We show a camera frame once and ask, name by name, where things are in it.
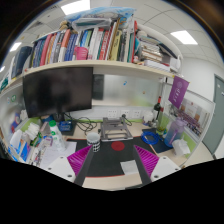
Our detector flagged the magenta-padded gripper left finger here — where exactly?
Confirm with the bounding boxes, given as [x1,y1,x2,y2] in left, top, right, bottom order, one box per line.
[44,144,95,188]

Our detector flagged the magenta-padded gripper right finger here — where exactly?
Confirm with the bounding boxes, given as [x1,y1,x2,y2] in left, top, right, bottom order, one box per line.
[132,144,182,186]

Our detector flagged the purple translucent water bottle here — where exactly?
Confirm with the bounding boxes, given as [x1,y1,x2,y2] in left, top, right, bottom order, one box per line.
[163,117,187,149]

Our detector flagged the white paper sheet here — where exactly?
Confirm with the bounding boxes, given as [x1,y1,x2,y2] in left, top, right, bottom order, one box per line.
[41,141,78,168]

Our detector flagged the dark blue mat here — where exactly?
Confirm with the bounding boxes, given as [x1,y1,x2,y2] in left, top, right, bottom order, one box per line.
[141,128,175,155]

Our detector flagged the black white checkered mug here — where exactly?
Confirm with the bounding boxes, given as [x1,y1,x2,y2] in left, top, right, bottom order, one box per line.
[86,132,102,154]

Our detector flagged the black desk mat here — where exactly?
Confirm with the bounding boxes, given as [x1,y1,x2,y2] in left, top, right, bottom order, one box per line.
[66,135,168,179]

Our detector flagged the flat round red coaster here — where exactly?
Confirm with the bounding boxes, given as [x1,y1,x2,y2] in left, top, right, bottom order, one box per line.
[110,140,126,152]

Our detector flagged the small blue box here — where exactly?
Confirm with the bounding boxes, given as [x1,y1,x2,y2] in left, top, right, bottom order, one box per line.
[58,120,75,133]

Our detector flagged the white tissue pack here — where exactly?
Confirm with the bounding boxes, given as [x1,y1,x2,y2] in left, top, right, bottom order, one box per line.
[172,138,191,157]

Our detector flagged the green translucent container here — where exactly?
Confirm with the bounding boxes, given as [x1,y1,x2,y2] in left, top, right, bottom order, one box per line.
[156,114,168,136]

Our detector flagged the white plastic jar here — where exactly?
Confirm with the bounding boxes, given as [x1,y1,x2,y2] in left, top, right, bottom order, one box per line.
[143,111,155,125]

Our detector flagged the grey metal laptop stand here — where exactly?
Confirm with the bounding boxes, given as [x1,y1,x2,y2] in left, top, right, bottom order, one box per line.
[99,116,134,143]

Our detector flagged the blue round container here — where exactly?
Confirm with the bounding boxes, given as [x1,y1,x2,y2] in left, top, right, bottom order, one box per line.
[40,114,56,123]

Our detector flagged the dark wine bottle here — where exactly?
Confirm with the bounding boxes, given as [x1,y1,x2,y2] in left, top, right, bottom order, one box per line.
[153,96,163,122]

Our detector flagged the stack of white tissues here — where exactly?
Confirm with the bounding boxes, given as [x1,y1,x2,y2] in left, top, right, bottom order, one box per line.
[24,122,41,140]

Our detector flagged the wide group photo print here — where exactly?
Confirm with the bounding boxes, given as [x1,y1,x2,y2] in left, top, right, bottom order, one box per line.
[169,96,205,135]

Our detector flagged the black computer monitor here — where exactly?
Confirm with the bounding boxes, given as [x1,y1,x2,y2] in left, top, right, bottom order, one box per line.
[22,66,95,120]

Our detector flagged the purple pennant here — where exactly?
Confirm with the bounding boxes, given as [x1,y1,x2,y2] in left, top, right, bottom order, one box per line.
[167,75,191,110]

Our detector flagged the grey door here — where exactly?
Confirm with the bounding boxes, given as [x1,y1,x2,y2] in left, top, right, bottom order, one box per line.
[202,74,224,156]

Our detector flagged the coiled blue cable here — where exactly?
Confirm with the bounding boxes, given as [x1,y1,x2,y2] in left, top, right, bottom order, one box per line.
[140,130,161,146]

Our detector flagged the black cables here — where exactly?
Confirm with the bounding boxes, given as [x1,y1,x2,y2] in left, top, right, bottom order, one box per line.
[64,112,102,136]

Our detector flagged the white wall socket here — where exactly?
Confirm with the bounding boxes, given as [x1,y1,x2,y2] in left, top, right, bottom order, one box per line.
[132,109,144,120]
[120,108,131,120]
[106,108,119,120]

